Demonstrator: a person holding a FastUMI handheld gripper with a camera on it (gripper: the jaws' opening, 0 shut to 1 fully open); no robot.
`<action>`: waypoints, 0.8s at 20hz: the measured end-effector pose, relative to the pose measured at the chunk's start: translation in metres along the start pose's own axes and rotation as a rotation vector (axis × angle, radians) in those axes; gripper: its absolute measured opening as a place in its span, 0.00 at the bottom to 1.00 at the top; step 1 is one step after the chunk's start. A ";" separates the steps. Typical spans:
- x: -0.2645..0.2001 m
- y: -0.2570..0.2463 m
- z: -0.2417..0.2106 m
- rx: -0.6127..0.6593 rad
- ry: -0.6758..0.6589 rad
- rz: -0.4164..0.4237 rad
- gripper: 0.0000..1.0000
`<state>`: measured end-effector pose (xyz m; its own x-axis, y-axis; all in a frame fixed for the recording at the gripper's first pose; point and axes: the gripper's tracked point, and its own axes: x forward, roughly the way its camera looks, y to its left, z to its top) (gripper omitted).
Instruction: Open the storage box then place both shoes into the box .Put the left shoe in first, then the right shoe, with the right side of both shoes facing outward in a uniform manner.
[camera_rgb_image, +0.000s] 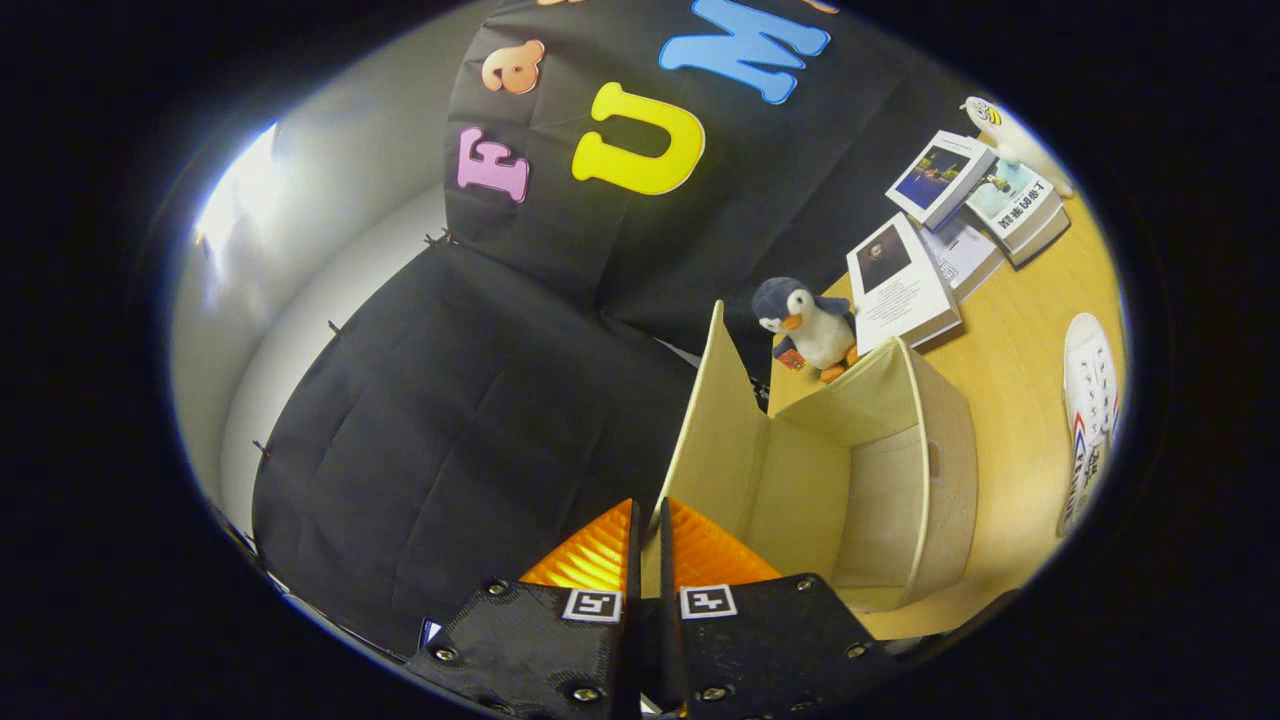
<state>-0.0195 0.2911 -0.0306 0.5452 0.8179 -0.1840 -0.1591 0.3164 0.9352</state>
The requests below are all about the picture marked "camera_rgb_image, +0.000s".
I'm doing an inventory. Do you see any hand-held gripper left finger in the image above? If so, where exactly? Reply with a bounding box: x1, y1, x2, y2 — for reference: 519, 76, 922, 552
405, 498, 643, 720

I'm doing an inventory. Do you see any white duck plush toy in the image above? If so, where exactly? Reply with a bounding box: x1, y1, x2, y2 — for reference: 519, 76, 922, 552
960, 95, 1076, 199

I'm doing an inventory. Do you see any book with blue photo cover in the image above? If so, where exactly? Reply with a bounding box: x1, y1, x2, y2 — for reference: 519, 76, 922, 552
885, 130, 999, 233

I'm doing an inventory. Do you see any white canvas shoe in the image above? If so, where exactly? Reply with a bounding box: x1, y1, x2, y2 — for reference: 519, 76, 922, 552
1057, 313, 1121, 538

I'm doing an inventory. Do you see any bright ceiling lamp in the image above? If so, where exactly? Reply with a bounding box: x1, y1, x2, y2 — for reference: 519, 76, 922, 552
195, 125, 281, 251

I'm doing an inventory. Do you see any grey penguin plush toy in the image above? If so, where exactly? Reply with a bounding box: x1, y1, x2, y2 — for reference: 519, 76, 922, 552
752, 277, 861, 384

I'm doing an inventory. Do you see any book with pale blue cover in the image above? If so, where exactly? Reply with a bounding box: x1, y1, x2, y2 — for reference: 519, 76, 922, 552
965, 160, 1071, 269

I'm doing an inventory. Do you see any white book with portrait cover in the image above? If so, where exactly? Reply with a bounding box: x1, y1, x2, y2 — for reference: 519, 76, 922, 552
846, 212, 963, 356

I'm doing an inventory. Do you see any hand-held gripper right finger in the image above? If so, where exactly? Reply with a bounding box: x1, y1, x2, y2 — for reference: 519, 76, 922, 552
655, 497, 901, 720

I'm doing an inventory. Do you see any beige fabric storage box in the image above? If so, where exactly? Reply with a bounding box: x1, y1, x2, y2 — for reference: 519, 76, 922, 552
655, 300, 979, 613

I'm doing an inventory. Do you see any white book with text cover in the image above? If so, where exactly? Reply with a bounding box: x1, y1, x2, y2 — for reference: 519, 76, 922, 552
920, 215, 1008, 301

